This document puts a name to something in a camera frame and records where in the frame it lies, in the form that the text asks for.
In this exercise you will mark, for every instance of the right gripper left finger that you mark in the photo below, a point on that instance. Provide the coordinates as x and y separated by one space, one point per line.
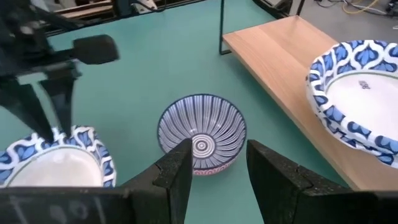
168 186

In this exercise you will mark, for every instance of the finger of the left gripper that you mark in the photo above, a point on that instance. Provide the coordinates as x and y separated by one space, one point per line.
28 109
62 102

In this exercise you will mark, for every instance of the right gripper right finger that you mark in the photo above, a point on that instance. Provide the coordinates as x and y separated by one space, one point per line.
280 186

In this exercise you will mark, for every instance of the blue-patterned white paper bowl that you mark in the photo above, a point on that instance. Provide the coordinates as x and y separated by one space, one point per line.
385 158
367 105
56 165

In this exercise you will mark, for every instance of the blue striped ceramic bowl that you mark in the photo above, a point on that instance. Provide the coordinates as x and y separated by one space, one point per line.
202 124

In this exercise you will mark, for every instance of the wooden shelf with black legs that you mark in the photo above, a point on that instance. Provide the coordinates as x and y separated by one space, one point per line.
280 62

